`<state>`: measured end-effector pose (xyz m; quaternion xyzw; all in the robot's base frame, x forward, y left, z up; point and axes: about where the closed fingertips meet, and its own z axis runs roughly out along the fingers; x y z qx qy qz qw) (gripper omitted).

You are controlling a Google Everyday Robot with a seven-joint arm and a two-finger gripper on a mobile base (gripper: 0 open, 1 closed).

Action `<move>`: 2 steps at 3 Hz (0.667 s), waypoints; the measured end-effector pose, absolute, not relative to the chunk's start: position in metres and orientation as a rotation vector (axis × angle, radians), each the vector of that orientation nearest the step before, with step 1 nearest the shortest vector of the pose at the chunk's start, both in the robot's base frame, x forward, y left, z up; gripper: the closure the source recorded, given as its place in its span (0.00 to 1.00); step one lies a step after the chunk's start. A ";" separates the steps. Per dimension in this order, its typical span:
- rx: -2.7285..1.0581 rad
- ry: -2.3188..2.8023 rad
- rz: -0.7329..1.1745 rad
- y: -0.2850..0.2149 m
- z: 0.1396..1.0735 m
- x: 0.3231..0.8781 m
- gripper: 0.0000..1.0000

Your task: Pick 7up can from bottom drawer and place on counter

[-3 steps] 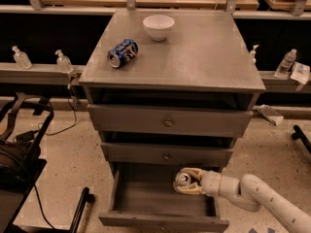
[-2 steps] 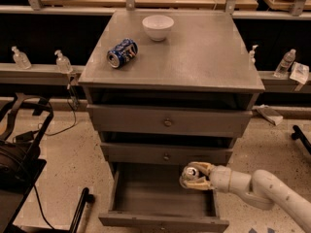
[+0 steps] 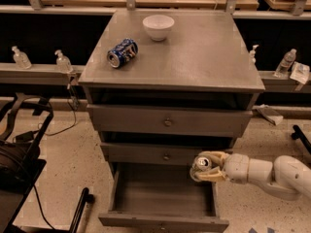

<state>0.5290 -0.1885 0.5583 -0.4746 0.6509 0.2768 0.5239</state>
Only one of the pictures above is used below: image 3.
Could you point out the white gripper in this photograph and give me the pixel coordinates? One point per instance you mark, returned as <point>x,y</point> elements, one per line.
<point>237,168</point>

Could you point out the silver green 7up can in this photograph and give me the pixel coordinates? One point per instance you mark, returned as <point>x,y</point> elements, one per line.
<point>200,164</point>

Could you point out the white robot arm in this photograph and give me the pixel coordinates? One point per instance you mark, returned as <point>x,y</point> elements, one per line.
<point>285,178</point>

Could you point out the bottom grey drawer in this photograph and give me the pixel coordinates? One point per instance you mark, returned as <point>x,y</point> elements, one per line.
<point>162,197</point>

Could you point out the grey drawer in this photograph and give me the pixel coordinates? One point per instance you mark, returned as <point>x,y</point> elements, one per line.
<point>162,197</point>
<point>165,120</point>
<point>151,154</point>

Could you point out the grey drawer cabinet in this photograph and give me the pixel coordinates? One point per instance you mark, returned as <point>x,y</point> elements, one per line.
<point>203,64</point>

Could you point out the middle grey drawer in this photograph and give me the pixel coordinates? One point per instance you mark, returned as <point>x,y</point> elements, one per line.
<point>151,154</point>

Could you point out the top grey drawer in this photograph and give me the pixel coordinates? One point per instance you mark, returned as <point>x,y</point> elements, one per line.
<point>165,120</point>

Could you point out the blue pepsi can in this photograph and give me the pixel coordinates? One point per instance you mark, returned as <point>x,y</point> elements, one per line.
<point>122,53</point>

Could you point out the grey box on floor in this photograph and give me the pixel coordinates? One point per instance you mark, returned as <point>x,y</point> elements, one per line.
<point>269,114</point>

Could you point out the black caster leg right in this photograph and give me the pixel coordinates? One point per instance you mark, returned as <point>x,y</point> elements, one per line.
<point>298,134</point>

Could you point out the clear pump bottle right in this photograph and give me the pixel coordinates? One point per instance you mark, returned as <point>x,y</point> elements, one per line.
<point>252,53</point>

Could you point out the clear pump bottle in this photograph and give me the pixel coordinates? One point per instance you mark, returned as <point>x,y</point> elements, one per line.
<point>63,62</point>
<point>21,59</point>
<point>252,53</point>

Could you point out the clear water bottle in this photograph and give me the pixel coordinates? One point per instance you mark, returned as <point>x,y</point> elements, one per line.
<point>286,63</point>

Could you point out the white plastic packet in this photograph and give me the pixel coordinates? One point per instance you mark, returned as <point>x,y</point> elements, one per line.
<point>300,73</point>

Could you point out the black chair leg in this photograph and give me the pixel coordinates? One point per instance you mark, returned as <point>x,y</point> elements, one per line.
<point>85,198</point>

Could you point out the white ceramic bowl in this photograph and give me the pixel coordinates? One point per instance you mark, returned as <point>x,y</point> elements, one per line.
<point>158,27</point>

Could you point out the clear pump bottle far left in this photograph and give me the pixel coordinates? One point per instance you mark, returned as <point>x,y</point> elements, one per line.
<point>21,59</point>

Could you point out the black equipment with straps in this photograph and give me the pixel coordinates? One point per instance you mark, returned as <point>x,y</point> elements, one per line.
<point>20,165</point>

